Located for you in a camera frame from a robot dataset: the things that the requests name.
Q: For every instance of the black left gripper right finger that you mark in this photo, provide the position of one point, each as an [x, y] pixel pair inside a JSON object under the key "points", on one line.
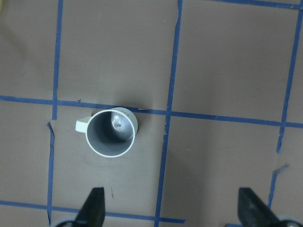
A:
{"points": [[252, 211]]}

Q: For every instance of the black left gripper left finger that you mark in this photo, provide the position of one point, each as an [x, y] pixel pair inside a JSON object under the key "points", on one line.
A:
{"points": [[92, 213]]}

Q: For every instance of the white ceramic mug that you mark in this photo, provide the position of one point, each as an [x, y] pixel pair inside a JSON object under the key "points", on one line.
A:
{"points": [[109, 133]]}

